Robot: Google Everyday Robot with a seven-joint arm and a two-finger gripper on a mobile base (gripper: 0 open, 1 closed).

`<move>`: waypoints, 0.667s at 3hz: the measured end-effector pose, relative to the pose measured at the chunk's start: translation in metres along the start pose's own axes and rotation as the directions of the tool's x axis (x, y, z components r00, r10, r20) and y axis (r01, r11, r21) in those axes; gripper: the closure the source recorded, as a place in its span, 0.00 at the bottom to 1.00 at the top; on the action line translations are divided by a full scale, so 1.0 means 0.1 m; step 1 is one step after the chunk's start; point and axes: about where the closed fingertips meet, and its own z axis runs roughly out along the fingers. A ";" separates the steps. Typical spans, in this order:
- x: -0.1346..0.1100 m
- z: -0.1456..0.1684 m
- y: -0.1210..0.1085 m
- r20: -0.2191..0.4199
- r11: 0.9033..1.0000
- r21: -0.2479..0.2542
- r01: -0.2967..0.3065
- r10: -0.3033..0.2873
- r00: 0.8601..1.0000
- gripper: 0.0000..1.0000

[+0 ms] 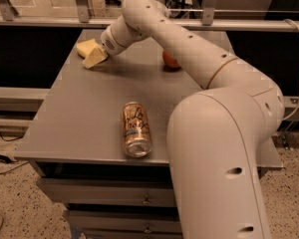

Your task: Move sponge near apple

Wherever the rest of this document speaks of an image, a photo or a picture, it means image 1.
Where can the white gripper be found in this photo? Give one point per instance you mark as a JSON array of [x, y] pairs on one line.
[[108, 43]]

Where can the yellow sponge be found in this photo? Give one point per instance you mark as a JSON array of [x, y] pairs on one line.
[[86, 47]]

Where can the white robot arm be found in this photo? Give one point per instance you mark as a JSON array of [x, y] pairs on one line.
[[213, 136]]

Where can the red apple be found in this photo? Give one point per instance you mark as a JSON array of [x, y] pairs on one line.
[[169, 61]]

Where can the grey drawer cabinet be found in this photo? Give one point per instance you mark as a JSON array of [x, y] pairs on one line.
[[77, 132]]

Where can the crushed soda can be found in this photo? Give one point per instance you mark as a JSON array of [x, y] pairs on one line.
[[135, 130]]

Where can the metal railing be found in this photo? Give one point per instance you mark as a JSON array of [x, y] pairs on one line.
[[77, 14]]

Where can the top drawer front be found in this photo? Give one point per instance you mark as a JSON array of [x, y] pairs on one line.
[[77, 191]]

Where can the drawer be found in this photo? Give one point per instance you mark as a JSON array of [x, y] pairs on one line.
[[77, 191], [115, 221]]

